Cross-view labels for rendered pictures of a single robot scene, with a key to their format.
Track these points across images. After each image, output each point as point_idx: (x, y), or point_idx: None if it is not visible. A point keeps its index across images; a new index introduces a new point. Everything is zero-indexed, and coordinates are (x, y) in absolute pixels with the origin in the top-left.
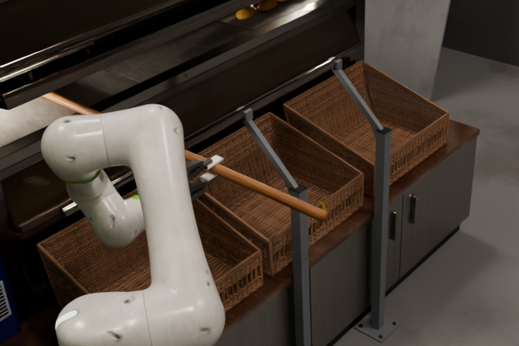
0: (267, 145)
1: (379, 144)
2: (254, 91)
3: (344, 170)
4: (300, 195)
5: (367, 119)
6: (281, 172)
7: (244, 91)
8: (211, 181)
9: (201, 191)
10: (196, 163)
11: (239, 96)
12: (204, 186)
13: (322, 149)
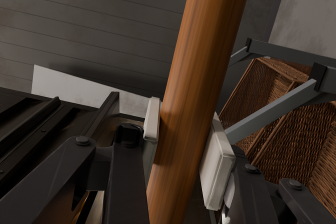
0: (229, 129)
1: (264, 49)
2: (200, 205)
3: (299, 109)
4: (330, 67)
5: (234, 63)
6: (282, 106)
7: (195, 214)
8: (244, 156)
9: (303, 206)
10: (42, 162)
11: (199, 221)
12: (264, 181)
13: (273, 135)
